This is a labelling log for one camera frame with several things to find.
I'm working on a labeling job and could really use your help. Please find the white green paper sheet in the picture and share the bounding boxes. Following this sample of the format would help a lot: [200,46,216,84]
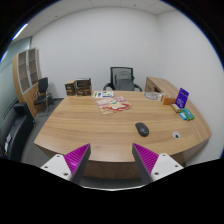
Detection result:
[93,91,114,98]

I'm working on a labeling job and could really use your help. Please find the black leather sofa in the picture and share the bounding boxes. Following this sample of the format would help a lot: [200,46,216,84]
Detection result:
[0,102,34,162]

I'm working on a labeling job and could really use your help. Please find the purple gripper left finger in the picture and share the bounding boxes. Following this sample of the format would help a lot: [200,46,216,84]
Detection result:
[42,144,91,184]

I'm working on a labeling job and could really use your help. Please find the black visitor chair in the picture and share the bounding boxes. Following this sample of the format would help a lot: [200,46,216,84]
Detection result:
[34,77,54,106]

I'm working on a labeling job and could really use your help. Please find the purple standing card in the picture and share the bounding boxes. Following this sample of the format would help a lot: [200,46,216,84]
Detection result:
[175,88,189,108]

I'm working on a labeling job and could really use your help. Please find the black computer mouse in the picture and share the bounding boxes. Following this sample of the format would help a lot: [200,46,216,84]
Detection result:
[135,122,149,137]

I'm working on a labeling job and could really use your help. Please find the red beige paper sheet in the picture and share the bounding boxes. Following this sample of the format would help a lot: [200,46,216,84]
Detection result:
[96,98,131,115]

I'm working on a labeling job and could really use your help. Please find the large brown cardboard box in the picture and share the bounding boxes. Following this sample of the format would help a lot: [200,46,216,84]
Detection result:
[76,78,92,96]

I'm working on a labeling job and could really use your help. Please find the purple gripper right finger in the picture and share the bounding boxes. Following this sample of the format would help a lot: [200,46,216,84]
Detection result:
[132,143,182,184]

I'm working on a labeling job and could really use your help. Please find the orange wooden box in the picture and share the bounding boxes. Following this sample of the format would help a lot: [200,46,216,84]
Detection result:
[161,95,176,105]

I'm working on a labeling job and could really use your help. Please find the round white coaster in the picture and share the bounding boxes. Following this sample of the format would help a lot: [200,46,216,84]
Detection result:
[144,92,162,101]

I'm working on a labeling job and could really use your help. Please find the small brown cardboard box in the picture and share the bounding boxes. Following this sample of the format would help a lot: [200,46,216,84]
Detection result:
[65,80,76,96]

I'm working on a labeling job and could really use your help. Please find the grey mesh office chair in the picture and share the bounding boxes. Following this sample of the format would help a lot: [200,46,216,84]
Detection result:
[103,67,142,91]

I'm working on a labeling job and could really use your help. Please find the large wooden desk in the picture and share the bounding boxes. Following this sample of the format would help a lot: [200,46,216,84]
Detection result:
[35,92,211,179]

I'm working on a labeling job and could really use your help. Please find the pink paper sheet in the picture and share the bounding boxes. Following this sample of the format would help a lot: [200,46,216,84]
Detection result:
[114,96,126,102]

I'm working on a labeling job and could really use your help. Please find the wooden bookshelf cabinet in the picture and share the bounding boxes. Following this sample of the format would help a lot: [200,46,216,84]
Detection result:
[12,48,42,117]

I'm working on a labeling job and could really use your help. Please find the wooden side cabinet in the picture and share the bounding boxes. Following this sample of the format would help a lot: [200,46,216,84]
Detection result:
[145,77,179,97]

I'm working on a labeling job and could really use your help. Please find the green blue small box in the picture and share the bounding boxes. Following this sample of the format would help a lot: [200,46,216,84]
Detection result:
[181,108,195,120]

